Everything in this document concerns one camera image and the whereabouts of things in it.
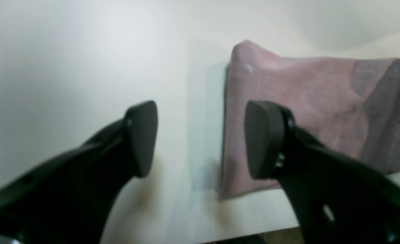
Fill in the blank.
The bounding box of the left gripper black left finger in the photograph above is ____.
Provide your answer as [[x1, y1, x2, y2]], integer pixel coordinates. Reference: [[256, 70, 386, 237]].
[[0, 101, 158, 244]]

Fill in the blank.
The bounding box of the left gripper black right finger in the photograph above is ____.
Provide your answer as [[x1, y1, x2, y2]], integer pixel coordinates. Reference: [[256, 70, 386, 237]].
[[245, 101, 400, 244]]

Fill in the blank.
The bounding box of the mauve pink t-shirt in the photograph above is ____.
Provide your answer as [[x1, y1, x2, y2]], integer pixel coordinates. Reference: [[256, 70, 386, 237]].
[[220, 40, 400, 198]]

